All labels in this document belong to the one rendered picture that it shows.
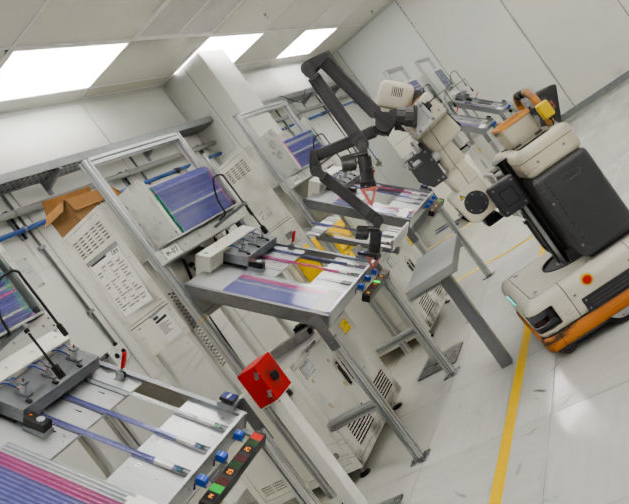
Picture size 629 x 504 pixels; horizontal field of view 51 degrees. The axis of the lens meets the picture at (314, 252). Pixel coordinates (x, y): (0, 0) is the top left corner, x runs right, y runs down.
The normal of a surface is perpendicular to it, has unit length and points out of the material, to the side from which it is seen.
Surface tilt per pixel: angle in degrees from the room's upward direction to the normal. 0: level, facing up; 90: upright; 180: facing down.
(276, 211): 90
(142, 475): 47
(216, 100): 90
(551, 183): 90
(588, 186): 90
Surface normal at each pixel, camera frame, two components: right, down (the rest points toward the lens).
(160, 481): 0.12, -0.91
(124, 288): -0.36, 0.36
